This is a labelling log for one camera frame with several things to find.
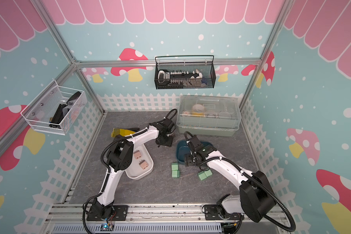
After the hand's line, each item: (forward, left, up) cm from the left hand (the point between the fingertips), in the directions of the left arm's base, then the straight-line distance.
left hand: (166, 145), depth 100 cm
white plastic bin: (-21, +16, +3) cm, 26 cm away
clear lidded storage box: (+14, -28, +15) cm, 35 cm away
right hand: (-14, -16, +7) cm, 22 cm away
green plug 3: (-21, -23, +1) cm, 31 cm away
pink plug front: (-15, +13, +2) cm, 20 cm away
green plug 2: (-20, -26, +2) cm, 33 cm away
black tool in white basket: (-5, +51, +33) cm, 61 cm away
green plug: (-21, -7, +1) cm, 22 cm away
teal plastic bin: (-3, -11, +1) cm, 12 cm away
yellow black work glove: (+8, +32, +2) cm, 33 cm away
